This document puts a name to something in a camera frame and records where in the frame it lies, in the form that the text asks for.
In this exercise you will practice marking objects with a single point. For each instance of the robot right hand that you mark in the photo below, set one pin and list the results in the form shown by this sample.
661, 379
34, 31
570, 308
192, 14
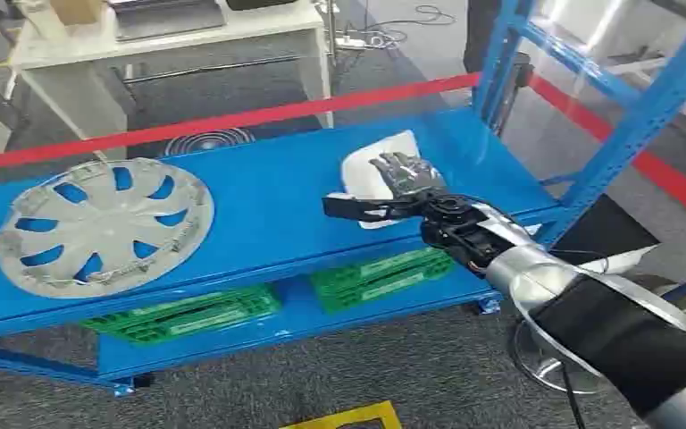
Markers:
408, 174

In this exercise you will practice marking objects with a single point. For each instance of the white plastic mirror cover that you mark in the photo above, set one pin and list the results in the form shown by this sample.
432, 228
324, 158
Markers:
358, 172

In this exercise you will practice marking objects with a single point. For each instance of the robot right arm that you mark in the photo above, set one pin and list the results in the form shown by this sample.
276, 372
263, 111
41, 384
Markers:
615, 337

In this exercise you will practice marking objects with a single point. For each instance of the blue metal shelf rack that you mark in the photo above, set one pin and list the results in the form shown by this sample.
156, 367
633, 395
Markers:
272, 195

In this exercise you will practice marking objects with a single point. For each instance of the white power strip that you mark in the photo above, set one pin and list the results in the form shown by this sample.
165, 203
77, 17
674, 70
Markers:
350, 42

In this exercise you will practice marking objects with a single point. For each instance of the chrome pole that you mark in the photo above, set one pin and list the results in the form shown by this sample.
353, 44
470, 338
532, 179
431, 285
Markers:
332, 29

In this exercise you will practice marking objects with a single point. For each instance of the round ribbed black disc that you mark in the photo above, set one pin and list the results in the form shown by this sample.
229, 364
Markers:
210, 142

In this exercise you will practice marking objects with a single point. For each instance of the black box with glass sides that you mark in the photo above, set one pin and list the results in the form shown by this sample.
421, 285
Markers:
603, 225

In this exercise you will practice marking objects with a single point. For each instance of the black case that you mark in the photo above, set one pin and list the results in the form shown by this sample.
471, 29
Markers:
260, 4

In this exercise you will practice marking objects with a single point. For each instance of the yellow tape square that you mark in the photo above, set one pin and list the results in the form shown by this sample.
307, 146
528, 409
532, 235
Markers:
343, 415

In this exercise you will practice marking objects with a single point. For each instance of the white table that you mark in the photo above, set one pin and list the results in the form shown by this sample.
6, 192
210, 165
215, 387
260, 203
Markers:
639, 65

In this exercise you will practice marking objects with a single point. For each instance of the grey laptop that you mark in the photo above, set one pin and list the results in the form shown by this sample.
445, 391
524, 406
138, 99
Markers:
165, 21

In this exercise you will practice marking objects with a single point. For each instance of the silver wheel hubcap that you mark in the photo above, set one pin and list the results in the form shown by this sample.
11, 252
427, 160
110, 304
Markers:
103, 228

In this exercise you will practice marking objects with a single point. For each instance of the white desk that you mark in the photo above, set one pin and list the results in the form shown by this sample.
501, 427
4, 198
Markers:
82, 53

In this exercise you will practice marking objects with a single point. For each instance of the cardboard box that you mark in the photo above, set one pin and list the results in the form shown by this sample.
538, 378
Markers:
76, 10

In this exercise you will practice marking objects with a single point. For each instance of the dark belt stanchion post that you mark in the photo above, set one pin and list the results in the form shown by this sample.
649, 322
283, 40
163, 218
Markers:
517, 77

